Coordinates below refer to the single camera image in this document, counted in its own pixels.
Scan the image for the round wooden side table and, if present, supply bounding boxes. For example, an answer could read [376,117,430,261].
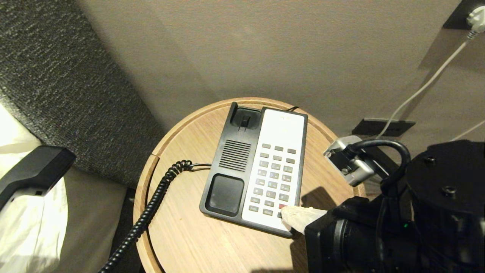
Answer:
[133,97,367,273]

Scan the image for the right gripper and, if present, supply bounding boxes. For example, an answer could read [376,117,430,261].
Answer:
[280,196,384,273]

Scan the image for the black phone handset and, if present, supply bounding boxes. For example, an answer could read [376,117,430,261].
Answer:
[0,146,76,210]

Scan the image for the white power cable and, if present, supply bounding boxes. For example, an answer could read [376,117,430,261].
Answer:
[375,30,475,139]
[449,120,485,142]

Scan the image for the white power plug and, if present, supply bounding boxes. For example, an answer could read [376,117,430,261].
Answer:
[466,6,485,34]

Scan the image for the black and white desk phone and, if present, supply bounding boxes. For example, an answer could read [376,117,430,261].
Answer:
[199,102,308,238]

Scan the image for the black cable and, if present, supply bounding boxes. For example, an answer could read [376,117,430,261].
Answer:
[343,139,412,194]

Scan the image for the beige bed cover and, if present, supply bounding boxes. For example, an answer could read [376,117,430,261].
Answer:
[48,167,128,273]

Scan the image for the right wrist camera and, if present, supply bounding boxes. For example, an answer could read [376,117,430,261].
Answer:
[323,136,376,187]

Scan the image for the grey fabric headboard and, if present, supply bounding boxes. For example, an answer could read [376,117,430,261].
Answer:
[0,0,168,188]

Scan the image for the black coiled phone cord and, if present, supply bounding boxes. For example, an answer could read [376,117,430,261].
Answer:
[99,160,212,273]

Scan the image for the black wall socket plate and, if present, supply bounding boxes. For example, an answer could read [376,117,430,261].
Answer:
[352,119,416,137]
[443,0,485,30]

